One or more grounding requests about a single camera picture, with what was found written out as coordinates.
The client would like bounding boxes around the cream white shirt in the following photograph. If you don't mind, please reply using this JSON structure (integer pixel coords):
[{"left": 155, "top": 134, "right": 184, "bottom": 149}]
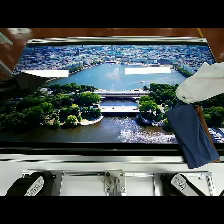
[{"left": 175, "top": 61, "right": 224, "bottom": 105}]

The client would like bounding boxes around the dark blue garment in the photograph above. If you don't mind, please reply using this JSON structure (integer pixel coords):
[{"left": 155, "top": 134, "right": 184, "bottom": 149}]
[{"left": 165, "top": 103, "right": 218, "bottom": 170}]

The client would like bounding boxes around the silver frame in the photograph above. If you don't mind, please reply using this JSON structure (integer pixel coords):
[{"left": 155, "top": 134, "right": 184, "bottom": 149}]
[{"left": 0, "top": 152, "right": 224, "bottom": 197}]

